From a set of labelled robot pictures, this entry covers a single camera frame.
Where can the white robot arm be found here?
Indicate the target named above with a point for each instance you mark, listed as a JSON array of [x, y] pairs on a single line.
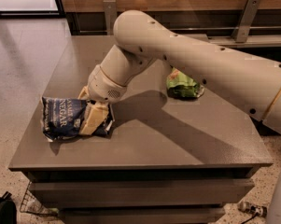
[[251, 83]]

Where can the black bag on floor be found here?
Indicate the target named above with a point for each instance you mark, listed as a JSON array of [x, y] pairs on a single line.
[[8, 210]]

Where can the green chip bag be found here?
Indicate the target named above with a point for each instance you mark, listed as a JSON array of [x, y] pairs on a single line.
[[180, 86]]

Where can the blue Kettle chip bag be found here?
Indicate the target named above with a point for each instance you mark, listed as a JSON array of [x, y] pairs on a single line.
[[62, 118]]

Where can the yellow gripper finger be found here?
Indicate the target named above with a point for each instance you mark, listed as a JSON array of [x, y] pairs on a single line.
[[95, 114], [84, 94]]

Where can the left metal bracket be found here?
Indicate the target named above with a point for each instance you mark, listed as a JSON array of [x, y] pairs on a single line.
[[111, 14]]

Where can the grey table with drawers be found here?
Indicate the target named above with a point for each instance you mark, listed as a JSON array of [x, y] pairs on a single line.
[[165, 161]]

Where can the metal rail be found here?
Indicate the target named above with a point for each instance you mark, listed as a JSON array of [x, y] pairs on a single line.
[[198, 29]]

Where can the wire basket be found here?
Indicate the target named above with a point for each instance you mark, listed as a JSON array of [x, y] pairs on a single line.
[[31, 205]]

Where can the black white striped tool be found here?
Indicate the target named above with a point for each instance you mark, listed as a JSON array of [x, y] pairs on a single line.
[[253, 209]]

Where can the right metal bracket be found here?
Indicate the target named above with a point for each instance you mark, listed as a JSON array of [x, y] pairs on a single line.
[[241, 31]]

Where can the metal bracket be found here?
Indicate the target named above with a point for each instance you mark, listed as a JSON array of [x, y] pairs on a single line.
[[241, 31], [111, 14]]

